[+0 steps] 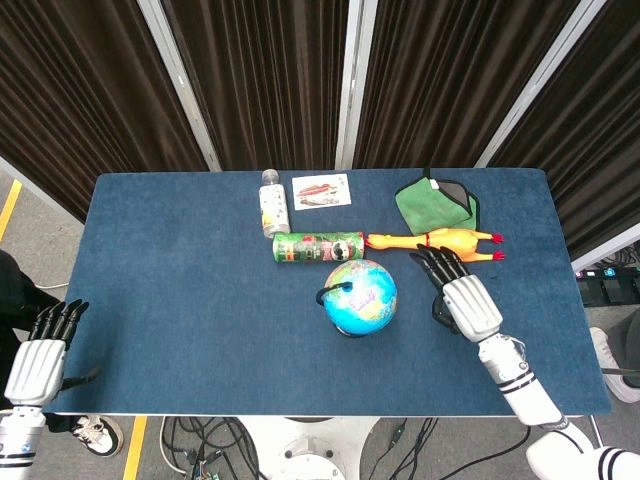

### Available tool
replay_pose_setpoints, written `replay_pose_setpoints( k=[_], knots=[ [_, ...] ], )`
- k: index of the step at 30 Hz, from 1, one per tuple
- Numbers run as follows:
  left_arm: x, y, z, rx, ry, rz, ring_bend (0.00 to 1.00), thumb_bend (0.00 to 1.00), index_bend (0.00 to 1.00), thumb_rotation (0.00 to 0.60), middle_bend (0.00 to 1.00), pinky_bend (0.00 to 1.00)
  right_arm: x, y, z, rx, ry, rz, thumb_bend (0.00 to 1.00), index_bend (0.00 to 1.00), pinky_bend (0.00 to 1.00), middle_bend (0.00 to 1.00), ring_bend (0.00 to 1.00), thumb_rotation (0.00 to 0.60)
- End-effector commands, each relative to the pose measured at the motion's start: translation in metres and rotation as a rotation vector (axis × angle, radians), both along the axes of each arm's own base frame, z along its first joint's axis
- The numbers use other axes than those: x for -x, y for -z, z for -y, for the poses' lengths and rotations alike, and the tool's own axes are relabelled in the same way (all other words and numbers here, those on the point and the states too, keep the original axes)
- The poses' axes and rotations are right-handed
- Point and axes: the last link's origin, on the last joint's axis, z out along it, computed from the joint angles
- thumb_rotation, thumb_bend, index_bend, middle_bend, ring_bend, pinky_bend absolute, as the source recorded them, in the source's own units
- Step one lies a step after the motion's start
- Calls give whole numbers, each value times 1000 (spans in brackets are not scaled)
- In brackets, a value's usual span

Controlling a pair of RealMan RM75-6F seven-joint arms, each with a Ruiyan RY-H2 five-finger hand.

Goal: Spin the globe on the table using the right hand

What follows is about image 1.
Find green chips can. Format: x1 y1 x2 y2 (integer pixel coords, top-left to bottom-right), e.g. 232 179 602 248
271 230 366 263

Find clear plastic bottle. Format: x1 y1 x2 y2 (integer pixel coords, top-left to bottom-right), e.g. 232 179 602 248
258 168 291 238

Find person leg grey trousers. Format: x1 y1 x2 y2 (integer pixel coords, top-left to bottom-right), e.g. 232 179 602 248
602 307 640 389

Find small blue desk globe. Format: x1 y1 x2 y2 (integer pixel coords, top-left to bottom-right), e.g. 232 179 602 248
315 259 399 340

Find black and white sneaker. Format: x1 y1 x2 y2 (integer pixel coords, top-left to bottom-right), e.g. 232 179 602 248
72 414 124 457

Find white shoe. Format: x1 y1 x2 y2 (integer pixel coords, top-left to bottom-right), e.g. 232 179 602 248
589 326 640 404

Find yellow rubber chicken toy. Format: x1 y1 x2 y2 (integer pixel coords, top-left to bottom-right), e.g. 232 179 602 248
364 227 507 263

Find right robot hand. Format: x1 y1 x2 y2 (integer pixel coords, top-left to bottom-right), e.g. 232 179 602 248
409 244 504 344

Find blue table mat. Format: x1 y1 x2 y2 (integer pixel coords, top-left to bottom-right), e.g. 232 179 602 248
43 168 613 418

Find black cable bundle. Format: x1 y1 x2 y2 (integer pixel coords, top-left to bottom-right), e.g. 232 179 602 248
159 417 271 480

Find green folded cloth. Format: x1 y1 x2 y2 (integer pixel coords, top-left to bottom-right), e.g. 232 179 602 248
394 168 482 236

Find dark brown curtain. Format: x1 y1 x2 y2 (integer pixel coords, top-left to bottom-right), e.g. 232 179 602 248
0 0 640 261

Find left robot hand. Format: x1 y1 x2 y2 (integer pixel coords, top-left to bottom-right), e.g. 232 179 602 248
3 299 103 407

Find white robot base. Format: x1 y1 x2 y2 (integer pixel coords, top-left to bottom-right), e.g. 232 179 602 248
238 416 382 480

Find white partition frame post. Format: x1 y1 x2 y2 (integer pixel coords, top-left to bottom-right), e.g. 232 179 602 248
333 0 379 170
474 0 605 169
136 0 223 173

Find white picture card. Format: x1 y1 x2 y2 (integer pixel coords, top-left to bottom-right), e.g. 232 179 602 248
291 174 353 212

